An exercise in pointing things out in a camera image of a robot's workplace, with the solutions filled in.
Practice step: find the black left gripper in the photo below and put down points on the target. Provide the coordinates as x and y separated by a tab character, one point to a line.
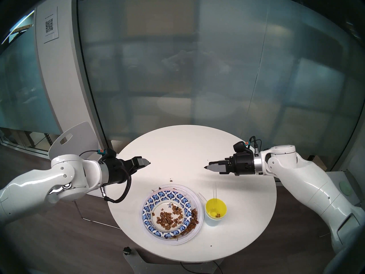
117	170

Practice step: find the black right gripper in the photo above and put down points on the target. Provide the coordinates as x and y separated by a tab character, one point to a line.
242	163

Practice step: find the yellow plastic cup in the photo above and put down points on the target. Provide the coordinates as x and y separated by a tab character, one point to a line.
216	206

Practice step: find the blue patterned paper bowl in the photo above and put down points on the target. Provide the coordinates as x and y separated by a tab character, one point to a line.
168	195

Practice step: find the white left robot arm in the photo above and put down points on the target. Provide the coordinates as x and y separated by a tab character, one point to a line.
42	185

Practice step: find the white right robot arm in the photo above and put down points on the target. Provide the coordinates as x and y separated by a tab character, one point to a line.
308	179

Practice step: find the light blue plastic cup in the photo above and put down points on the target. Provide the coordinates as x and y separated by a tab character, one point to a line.
213	221

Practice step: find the brown food scraps heap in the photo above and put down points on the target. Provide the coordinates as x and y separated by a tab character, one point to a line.
194	219

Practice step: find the black knob on base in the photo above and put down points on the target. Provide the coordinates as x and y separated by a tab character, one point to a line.
127	250

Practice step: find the white table base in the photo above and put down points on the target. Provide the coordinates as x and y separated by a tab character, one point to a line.
139	262

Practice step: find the green round seat pad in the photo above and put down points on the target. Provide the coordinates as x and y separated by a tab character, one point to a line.
345	188

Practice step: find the white chair with green pad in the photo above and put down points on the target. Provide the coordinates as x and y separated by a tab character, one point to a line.
350	179

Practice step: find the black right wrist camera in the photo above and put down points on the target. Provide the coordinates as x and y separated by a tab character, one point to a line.
242	147

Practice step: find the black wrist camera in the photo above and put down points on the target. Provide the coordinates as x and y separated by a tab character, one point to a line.
107	154
242	147

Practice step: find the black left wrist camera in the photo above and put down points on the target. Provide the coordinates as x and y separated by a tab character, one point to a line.
107	154

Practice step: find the perforated metal shelf bracket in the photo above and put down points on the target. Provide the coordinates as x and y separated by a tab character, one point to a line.
311	157

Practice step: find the QR code wall sign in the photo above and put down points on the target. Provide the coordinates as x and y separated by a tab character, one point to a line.
51	25

